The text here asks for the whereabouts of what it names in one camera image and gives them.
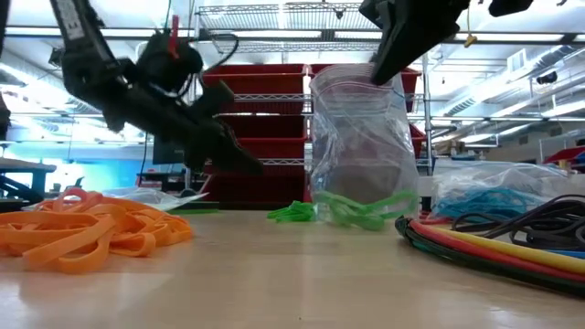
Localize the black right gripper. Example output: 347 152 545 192
358 0 472 87

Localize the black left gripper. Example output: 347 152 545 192
104 30 265 177

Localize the clear zip bag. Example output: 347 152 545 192
309 62 420 220
431 159 585 220

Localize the green rubber bands pile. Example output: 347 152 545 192
267 190 418 232

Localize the orange rubber bands pile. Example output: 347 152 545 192
0 186 196 275

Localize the blue rubber bands pile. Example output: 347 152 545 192
436 187 545 219

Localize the dark purple rubber bands pile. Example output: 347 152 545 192
452 194 585 252

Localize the black computer monitor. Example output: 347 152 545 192
152 134 188 166

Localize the yellow hanging tag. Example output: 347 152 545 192
463 4 478 48

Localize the thin black hanging cable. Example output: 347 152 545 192
135 0 174 198

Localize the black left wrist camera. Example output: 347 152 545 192
102 98 138 134

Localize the chrome wire shelf cart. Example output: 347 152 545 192
182 0 453 207

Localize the multicolour cable bundle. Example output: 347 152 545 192
395 215 585 296

